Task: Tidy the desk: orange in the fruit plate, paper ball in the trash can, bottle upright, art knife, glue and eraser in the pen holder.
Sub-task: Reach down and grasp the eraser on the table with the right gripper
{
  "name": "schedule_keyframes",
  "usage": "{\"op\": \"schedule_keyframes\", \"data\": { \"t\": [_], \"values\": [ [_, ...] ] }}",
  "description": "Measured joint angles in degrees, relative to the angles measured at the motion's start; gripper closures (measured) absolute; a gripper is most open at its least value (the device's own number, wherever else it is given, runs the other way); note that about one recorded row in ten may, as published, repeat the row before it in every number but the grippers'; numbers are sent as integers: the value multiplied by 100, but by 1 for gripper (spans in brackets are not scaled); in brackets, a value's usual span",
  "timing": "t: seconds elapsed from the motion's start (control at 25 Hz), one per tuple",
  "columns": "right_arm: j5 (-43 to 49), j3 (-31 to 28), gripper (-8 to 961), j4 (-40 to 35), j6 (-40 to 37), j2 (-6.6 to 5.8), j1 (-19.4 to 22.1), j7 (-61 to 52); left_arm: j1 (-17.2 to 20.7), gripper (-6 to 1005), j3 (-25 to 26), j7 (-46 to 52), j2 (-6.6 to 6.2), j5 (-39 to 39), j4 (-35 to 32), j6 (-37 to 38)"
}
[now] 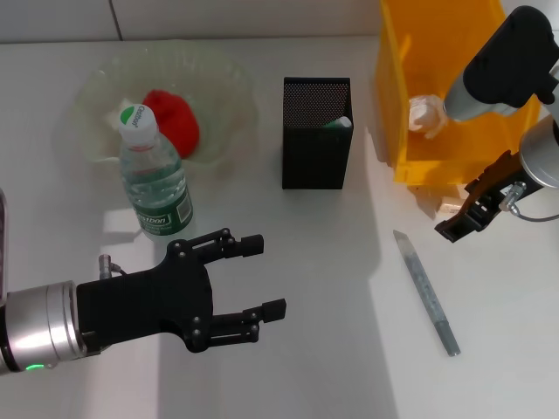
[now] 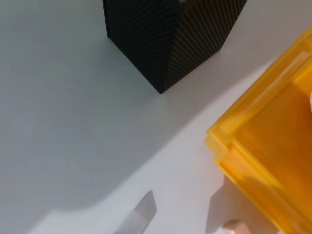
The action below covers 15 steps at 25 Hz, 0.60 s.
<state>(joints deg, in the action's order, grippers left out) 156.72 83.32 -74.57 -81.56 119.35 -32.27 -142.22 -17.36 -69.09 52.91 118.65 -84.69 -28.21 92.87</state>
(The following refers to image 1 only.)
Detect clear green-label water bottle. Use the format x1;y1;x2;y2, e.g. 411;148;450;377
118;103;196;239

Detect black mesh pen holder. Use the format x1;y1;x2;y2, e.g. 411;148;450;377
281;77;353;191

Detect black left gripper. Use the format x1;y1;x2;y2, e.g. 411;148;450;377
76;227;287;354

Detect grey right gripper cable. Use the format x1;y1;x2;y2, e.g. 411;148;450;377
501;182;559;223

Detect red knitted orange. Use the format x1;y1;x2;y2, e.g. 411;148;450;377
142;89;202;159

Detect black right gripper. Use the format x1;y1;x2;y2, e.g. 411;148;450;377
434;150;542;244

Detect small wooden block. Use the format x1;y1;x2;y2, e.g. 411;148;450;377
438;196;471;215

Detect white paper ball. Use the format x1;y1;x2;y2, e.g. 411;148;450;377
408;93;450;140

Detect green glass fruit plate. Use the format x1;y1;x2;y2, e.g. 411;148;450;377
56;41;259;169

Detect grey pen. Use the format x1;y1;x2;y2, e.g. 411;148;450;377
392;230;462;358

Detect yellow plastic bin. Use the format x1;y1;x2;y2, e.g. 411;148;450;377
373;0;542;187

